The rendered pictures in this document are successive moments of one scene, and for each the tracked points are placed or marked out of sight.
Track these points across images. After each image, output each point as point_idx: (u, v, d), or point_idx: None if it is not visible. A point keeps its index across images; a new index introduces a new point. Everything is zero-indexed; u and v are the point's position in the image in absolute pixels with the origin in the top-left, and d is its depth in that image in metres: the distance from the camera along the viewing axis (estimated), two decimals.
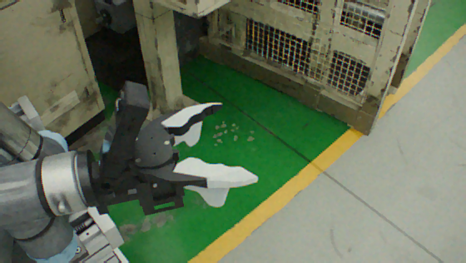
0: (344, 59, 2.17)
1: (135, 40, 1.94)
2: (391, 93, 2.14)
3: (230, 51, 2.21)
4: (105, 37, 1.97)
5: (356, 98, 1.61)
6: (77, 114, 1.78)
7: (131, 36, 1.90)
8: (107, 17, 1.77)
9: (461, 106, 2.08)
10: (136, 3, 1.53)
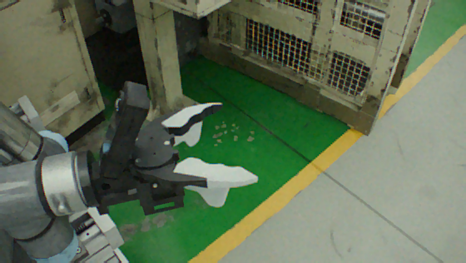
0: (344, 59, 2.17)
1: (135, 40, 1.94)
2: (391, 93, 2.14)
3: (230, 51, 2.21)
4: (105, 37, 1.97)
5: (356, 98, 1.61)
6: (77, 114, 1.78)
7: (131, 36, 1.90)
8: (107, 17, 1.77)
9: (461, 106, 2.08)
10: (136, 3, 1.54)
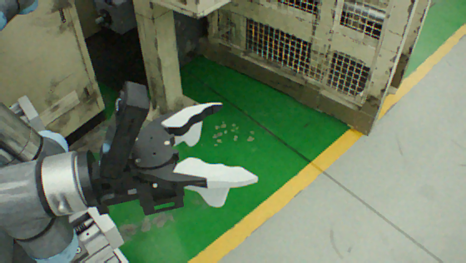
0: (344, 59, 2.17)
1: (135, 40, 1.94)
2: (391, 93, 2.14)
3: (230, 51, 2.21)
4: (105, 37, 1.97)
5: (356, 98, 1.61)
6: (77, 114, 1.78)
7: (131, 36, 1.90)
8: (107, 17, 1.77)
9: (461, 106, 2.08)
10: (136, 3, 1.54)
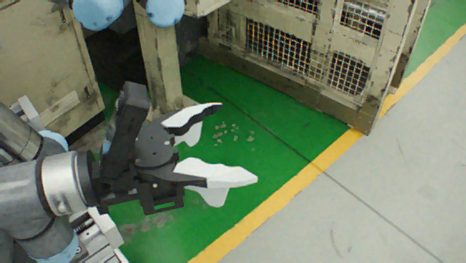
0: (344, 59, 2.18)
1: (135, 40, 1.94)
2: (391, 93, 2.14)
3: (230, 51, 2.21)
4: (105, 37, 1.97)
5: (356, 98, 1.61)
6: (77, 114, 1.78)
7: (131, 36, 1.90)
8: None
9: (461, 106, 2.08)
10: (136, 3, 1.54)
